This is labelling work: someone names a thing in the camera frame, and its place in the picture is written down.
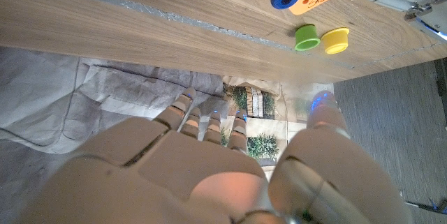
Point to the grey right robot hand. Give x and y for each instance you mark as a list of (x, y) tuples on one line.
[(174, 175)]

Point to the yellow cup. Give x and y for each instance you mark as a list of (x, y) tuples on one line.
[(335, 40)]

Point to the green cup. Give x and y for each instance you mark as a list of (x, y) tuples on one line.
[(306, 37)]

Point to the printed fabric backdrop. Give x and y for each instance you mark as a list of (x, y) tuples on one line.
[(70, 95)]

